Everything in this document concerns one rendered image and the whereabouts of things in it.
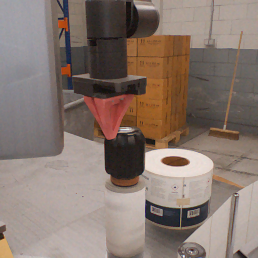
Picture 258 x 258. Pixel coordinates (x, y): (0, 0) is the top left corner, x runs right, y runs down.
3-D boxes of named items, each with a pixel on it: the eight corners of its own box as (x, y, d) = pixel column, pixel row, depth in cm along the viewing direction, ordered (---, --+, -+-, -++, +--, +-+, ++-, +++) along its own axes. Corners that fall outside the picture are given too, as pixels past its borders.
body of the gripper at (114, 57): (102, 82, 52) (100, 36, 50) (148, 89, 46) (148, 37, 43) (71, 87, 48) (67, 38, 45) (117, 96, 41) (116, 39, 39)
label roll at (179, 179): (219, 228, 78) (224, 176, 74) (141, 230, 77) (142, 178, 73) (198, 190, 98) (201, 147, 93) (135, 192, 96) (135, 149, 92)
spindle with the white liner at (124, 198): (153, 257, 68) (157, 127, 59) (125, 279, 62) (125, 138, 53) (125, 240, 74) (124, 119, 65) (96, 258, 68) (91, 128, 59)
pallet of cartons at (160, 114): (189, 134, 449) (195, 35, 409) (165, 151, 382) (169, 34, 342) (121, 123, 510) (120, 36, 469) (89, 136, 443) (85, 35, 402)
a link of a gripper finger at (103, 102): (106, 127, 55) (103, 74, 52) (136, 136, 50) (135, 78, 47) (75, 137, 50) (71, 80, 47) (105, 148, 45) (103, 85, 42)
